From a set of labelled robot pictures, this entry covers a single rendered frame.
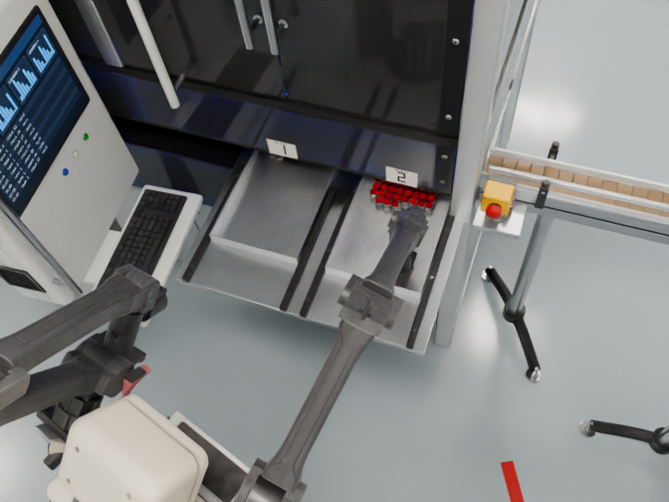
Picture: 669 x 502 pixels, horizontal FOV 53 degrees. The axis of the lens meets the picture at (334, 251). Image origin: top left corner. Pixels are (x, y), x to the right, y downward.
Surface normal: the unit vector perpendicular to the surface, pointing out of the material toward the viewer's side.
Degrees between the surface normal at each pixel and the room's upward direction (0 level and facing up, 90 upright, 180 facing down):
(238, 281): 0
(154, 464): 42
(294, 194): 0
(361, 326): 31
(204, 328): 0
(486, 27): 90
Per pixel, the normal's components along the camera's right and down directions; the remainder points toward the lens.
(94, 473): -0.50, 0.18
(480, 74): -0.34, 0.82
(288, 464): -0.10, 0.00
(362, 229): -0.08, -0.51
